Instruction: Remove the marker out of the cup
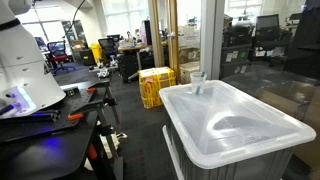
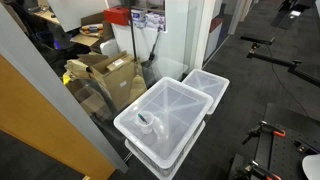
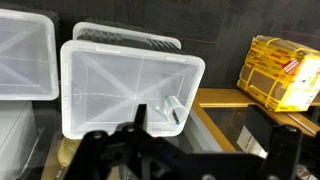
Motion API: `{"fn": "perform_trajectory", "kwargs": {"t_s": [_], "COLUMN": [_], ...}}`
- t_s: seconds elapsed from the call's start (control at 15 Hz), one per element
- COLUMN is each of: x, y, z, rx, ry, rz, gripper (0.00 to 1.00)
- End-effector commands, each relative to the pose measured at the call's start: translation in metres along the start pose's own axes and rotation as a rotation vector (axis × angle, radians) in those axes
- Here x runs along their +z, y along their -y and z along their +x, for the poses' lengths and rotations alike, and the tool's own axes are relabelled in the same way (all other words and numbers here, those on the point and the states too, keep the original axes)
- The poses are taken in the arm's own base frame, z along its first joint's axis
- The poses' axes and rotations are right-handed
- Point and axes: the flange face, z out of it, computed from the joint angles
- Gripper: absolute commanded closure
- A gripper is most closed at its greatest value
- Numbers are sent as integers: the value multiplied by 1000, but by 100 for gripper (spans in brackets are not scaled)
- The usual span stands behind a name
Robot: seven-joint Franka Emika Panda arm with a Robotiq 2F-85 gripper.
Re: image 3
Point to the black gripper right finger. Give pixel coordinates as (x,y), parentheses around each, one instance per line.
(280,146)

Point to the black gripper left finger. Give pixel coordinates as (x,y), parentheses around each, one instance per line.
(141,116)

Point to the teal marker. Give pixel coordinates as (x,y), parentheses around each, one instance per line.
(175,117)

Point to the clear plastic cup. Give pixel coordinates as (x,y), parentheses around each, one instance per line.
(171,103)

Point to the translucent white plastic bin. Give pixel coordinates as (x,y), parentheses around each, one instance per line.
(106,83)
(26,60)

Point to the yellow plastic crate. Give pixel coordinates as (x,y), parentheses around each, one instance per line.
(276,73)

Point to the white plastic bin behind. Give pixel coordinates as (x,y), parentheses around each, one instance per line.
(76,31)

